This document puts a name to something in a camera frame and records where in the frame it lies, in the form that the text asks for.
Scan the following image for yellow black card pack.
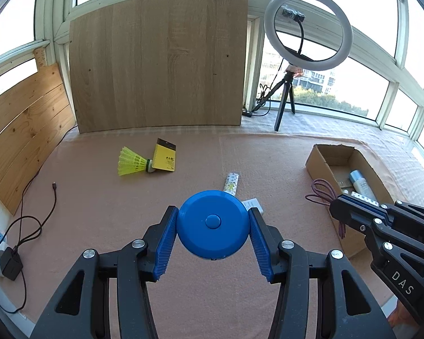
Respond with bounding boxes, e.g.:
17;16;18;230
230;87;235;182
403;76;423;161
152;138;176;172

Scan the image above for blue round tape measure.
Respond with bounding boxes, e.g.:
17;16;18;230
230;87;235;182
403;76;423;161
176;190;250;260

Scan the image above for white usb charger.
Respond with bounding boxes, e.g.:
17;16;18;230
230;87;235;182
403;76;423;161
242;198;264;215

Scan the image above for yellow shuttlecock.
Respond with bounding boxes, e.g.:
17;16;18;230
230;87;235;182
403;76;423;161
118;147;155;176

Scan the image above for white ring light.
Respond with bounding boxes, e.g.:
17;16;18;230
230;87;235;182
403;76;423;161
264;0;353;71

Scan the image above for pine slat headboard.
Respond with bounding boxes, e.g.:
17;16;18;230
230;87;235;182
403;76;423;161
0;48;75;214

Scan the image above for black tripod stand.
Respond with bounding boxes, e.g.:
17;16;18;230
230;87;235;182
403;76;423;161
250;65;302;132

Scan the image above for large oak wood board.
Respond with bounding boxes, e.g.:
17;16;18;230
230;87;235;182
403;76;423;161
70;0;248;132

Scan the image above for black power adapter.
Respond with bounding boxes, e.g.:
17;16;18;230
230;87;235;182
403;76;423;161
0;247;23;281

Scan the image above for tissue pack with smileys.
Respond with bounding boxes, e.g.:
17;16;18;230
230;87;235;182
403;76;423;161
351;191;379;207

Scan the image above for black usb cable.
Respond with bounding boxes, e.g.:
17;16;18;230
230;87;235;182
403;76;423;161
0;125;79;314

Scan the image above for cardboard box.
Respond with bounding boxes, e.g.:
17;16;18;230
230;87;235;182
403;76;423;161
305;143;395;259

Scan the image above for person's right hand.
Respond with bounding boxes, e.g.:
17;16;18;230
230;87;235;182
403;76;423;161
388;300;419;328

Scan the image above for webcam on gooseneck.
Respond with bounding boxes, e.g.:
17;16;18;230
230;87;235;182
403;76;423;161
282;8;312;61

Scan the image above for purple hair ties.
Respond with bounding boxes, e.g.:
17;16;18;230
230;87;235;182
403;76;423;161
305;177;347;240

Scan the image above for white blue sunscreen bottle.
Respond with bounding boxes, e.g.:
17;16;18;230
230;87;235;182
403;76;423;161
349;170;377;201

